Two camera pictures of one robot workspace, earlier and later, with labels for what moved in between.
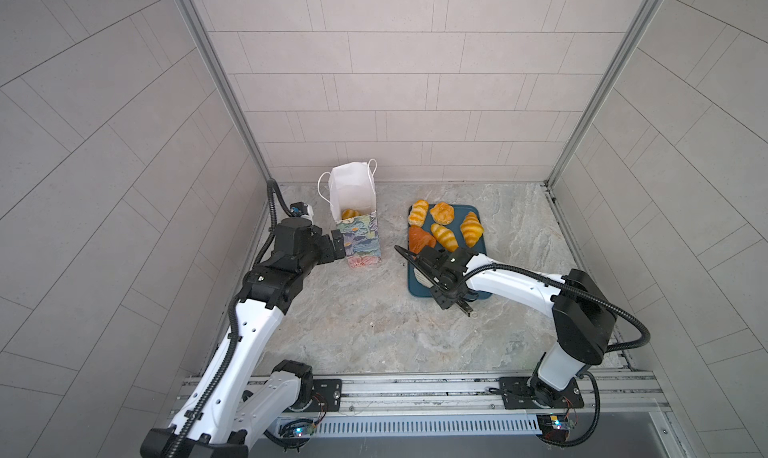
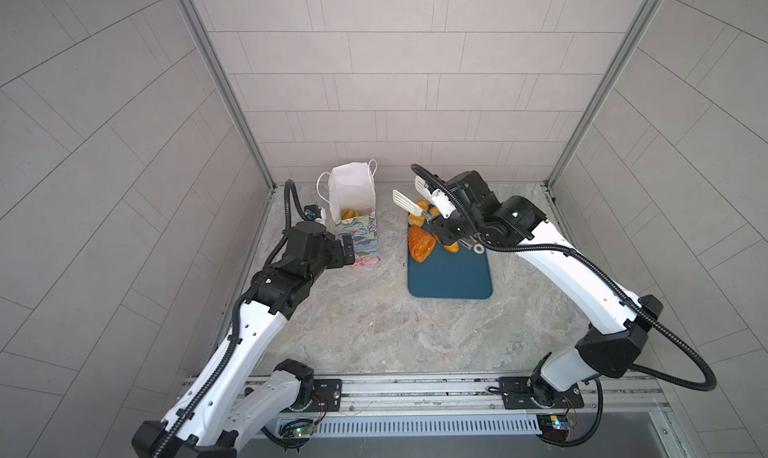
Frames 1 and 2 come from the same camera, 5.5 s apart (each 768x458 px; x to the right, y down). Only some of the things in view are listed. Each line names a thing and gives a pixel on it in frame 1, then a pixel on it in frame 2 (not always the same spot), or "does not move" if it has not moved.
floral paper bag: x=350 y=190 does not move
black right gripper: x=443 y=304 to x=439 y=227
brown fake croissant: x=418 y=239 does not move
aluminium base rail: x=638 y=394 does not move
